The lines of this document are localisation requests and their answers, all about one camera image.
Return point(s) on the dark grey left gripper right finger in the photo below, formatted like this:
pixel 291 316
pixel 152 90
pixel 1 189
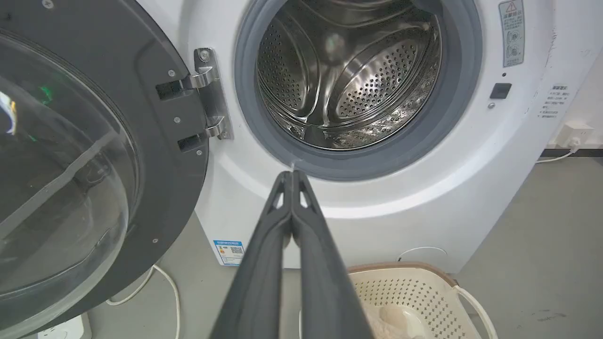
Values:
pixel 325 282

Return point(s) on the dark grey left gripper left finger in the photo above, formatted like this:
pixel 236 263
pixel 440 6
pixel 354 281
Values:
pixel 256 278

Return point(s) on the white front-load washing machine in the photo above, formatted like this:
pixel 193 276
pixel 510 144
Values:
pixel 424 197

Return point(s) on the dark round washer door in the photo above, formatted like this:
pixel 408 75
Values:
pixel 70 155

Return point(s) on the beige cloth in basket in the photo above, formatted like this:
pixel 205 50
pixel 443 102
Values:
pixel 395 322

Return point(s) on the cream perforated laundry basket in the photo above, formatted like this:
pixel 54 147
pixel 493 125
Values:
pixel 424 296

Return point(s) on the silver door hinge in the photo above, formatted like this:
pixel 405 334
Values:
pixel 213 94

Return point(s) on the white power strip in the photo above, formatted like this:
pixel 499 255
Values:
pixel 66 329

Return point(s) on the white wall socket plug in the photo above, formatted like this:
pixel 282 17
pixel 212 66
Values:
pixel 572 136

